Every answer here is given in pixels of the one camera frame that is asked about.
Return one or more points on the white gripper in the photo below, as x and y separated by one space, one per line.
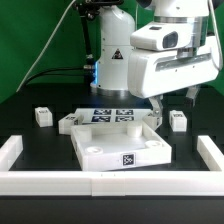
155 73

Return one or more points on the white square tabletop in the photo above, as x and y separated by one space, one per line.
116 146

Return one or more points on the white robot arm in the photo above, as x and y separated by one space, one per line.
189 18

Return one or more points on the white U-shaped fence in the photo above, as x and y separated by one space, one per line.
127 183

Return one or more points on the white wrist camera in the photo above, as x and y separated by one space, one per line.
155 38

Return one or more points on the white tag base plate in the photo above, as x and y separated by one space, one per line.
91 115

